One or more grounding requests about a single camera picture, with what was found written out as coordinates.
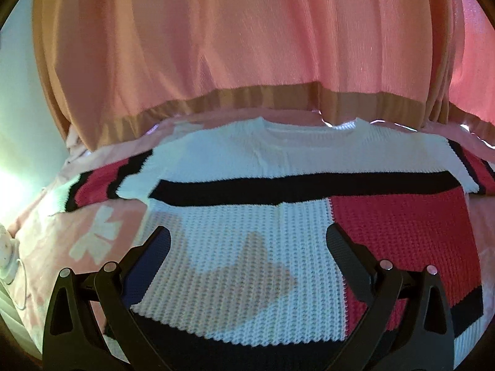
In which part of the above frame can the white bedside lamp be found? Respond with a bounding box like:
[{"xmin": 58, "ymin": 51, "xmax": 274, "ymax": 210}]
[{"xmin": 0, "ymin": 224, "xmax": 20, "ymax": 285}]

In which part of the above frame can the white red black knit sweater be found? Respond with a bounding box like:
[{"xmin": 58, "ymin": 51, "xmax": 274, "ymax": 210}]
[{"xmin": 46, "ymin": 117, "xmax": 494, "ymax": 370}]

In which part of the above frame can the pink curtain with tan hem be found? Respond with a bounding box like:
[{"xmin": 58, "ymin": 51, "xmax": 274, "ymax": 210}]
[{"xmin": 33, "ymin": 0, "xmax": 494, "ymax": 150}]

